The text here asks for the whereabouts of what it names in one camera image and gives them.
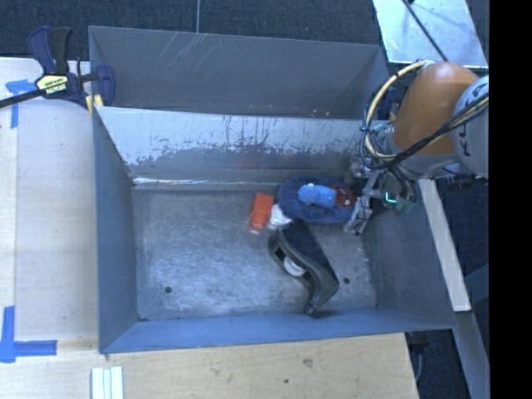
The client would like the dark blue round cushion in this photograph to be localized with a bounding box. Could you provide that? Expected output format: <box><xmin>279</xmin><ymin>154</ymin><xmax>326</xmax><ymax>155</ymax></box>
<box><xmin>277</xmin><ymin>175</ymin><xmax>357</xmax><ymax>225</ymax></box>

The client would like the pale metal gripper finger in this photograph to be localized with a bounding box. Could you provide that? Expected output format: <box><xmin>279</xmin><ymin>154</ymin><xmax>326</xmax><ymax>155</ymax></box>
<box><xmin>343</xmin><ymin>199</ymin><xmax>364</xmax><ymax>233</ymax></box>
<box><xmin>354</xmin><ymin>205</ymin><xmax>374</xmax><ymax>235</ymax></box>

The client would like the orange and white plastic toy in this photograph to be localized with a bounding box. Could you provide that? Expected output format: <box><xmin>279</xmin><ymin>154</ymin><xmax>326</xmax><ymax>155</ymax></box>
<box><xmin>248</xmin><ymin>192</ymin><xmax>294</xmax><ymax>231</ymax></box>

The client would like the light blue toy animal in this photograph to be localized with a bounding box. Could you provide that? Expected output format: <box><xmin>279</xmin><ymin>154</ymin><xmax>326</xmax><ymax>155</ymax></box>
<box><xmin>297</xmin><ymin>183</ymin><xmax>337</xmax><ymax>209</ymax></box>

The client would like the grey metal bin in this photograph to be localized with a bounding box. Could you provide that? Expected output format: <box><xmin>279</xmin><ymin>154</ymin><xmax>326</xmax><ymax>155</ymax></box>
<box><xmin>87</xmin><ymin>25</ymin><xmax>459</xmax><ymax>355</ymax></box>

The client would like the red round toy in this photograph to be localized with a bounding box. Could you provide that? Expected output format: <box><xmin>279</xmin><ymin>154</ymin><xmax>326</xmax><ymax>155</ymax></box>
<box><xmin>330</xmin><ymin>184</ymin><xmax>357</xmax><ymax>209</ymax></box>

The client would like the black curved plastic tool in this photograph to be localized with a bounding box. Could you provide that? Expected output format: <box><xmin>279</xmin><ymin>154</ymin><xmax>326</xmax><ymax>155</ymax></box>
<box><xmin>267</xmin><ymin>219</ymin><xmax>341</xmax><ymax>318</ymax></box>

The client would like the pale wood board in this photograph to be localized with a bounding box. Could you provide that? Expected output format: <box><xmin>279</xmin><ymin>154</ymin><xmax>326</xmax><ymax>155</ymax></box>
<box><xmin>13</xmin><ymin>96</ymin><xmax>101</xmax><ymax>342</ymax></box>

